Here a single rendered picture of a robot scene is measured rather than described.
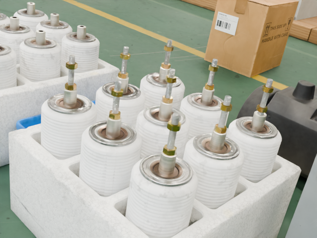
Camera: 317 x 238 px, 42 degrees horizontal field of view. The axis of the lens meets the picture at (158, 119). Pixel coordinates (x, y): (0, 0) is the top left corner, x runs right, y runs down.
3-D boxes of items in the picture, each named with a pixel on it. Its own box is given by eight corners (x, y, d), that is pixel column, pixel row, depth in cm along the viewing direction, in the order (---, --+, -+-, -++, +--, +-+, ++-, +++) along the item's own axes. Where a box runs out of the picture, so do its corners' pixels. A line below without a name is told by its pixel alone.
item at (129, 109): (144, 172, 88) (155, 96, 80) (109, 187, 82) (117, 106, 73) (116, 151, 94) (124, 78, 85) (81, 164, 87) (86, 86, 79)
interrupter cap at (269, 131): (279, 127, 76) (279, 123, 76) (274, 145, 70) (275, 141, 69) (239, 115, 78) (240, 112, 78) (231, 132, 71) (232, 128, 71)
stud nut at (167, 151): (173, 157, 55) (174, 152, 55) (161, 154, 56) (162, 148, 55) (177, 150, 57) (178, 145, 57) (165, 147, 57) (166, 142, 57)
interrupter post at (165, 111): (155, 115, 73) (158, 98, 72) (167, 114, 74) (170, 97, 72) (160, 122, 71) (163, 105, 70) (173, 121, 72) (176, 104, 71)
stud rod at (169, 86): (162, 108, 72) (169, 68, 69) (167, 108, 72) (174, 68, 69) (163, 110, 71) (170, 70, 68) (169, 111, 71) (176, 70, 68)
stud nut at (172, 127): (178, 133, 54) (179, 127, 53) (165, 130, 54) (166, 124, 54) (181, 126, 55) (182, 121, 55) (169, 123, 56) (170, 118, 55)
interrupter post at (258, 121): (263, 128, 74) (268, 112, 73) (261, 134, 72) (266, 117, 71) (250, 124, 75) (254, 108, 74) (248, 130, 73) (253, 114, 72)
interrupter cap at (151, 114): (137, 109, 74) (137, 106, 74) (174, 107, 77) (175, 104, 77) (152, 130, 68) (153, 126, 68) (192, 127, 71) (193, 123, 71)
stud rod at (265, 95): (258, 120, 72) (270, 80, 69) (254, 117, 73) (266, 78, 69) (262, 119, 73) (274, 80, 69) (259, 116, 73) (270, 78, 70)
